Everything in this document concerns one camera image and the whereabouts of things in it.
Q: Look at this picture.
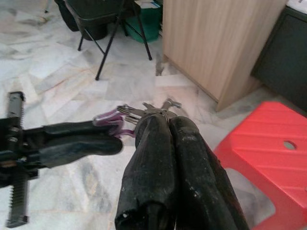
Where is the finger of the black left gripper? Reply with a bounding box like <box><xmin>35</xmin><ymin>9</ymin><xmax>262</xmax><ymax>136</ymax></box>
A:
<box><xmin>43</xmin><ymin>119</ymin><xmax>113</xmax><ymax>142</ymax></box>
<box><xmin>35</xmin><ymin>135</ymin><xmax>124</xmax><ymax>169</ymax></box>

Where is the dark grey cabinet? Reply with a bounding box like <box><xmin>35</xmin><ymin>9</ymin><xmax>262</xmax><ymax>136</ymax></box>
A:
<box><xmin>250</xmin><ymin>6</ymin><xmax>307</xmax><ymax>112</ymax></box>

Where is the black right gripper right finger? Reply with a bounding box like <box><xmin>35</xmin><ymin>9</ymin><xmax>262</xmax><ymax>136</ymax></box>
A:
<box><xmin>169</xmin><ymin>116</ymin><xmax>250</xmax><ymax>230</ymax></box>

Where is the light wood cabinet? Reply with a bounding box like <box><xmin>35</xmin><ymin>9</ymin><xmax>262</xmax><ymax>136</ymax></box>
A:
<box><xmin>162</xmin><ymin>0</ymin><xmax>287</xmax><ymax>113</ymax></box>

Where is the black folding chair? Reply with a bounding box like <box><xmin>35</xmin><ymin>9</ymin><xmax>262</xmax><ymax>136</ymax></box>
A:
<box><xmin>63</xmin><ymin>0</ymin><xmax>153</xmax><ymax>81</ymax></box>

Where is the purple key strap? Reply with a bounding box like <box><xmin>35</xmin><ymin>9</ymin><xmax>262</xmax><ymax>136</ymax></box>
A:
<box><xmin>94</xmin><ymin>109</ymin><xmax>136</xmax><ymax>139</ymax></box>

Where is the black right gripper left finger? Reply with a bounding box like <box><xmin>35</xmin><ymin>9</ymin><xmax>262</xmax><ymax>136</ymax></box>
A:
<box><xmin>114</xmin><ymin>114</ymin><xmax>178</xmax><ymax>230</ymax></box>

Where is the red plastic stool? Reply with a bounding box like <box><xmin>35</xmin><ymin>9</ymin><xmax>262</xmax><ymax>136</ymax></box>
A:
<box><xmin>213</xmin><ymin>101</ymin><xmax>307</xmax><ymax>230</ymax></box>

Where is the green storage box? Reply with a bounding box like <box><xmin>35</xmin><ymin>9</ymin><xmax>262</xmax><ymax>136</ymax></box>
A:
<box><xmin>124</xmin><ymin>0</ymin><xmax>164</xmax><ymax>44</ymax></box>

